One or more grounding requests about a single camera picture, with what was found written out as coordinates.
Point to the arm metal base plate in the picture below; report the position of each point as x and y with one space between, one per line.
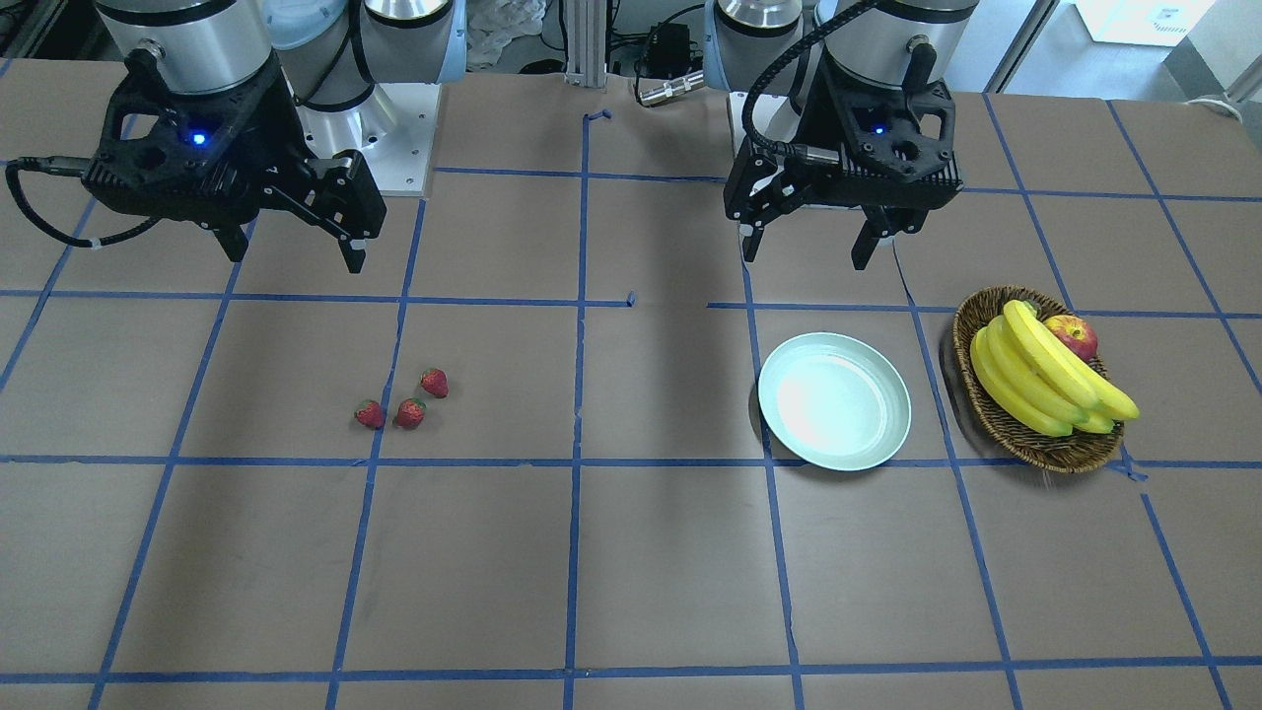
395 130
772 115

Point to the red apple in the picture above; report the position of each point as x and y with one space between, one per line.
1075 333

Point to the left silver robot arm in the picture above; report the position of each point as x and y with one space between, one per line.
772 47

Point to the silver cylindrical connector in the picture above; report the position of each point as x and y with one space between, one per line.
671 89

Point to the pale green plate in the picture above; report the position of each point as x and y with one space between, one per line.
834 401

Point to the black power adapter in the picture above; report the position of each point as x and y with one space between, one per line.
668 50

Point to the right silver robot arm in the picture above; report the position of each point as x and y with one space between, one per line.
333 53

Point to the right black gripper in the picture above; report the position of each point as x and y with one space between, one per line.
279 138

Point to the aluminium frame post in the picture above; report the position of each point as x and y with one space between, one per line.
585 39

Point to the yellow banana bunch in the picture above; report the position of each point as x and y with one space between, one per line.
1039 381

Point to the brown wicker basket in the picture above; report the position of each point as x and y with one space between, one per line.
984 423

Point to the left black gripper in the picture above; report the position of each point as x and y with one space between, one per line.
810 116

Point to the red strawberry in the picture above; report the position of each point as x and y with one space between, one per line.
434 381
410 413
370 414

